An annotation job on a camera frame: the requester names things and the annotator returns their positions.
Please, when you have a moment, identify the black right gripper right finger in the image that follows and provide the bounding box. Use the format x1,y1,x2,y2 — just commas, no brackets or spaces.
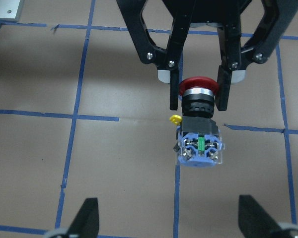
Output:
238,195,283,238

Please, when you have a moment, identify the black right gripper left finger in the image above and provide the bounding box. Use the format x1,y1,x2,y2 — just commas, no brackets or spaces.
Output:
64,197,99,238

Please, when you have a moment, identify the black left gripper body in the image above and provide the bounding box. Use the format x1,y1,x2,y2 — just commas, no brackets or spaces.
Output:
163,0,251,32

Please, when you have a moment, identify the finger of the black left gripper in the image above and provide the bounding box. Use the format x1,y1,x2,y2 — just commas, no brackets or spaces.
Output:
117,0,196,111
215,0,298,111

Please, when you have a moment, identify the red emergency stop button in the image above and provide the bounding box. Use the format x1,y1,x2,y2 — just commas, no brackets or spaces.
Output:
169,76,225,168

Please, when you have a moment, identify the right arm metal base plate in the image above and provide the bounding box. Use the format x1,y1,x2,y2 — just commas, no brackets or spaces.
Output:
0,0,24,22

